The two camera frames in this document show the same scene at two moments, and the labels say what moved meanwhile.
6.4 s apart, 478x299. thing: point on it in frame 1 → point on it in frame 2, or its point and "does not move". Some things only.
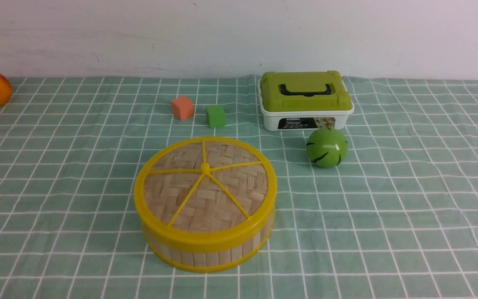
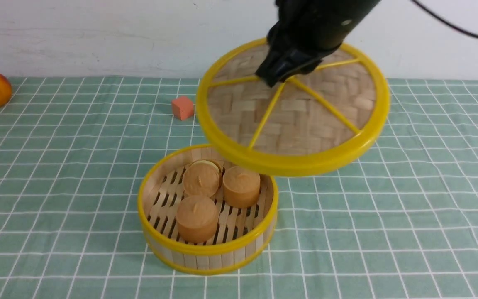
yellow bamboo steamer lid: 205,194 → 315,123
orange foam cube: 182,108 does not move
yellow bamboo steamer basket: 211,261 → 161,191
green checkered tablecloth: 415,210 does not move
